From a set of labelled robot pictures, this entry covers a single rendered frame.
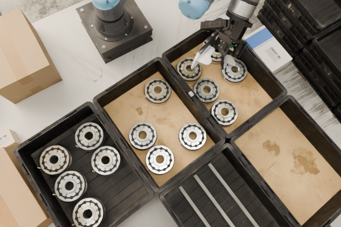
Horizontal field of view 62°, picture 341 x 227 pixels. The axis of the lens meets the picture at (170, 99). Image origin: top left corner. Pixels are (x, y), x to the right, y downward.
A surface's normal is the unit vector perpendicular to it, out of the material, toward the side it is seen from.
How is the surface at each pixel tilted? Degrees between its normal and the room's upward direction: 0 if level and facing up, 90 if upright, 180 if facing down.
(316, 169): 0
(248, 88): 0
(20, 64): 0
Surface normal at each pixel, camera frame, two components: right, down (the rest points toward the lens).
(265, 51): 0.05, -0.31
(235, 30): -0.78, 0.05
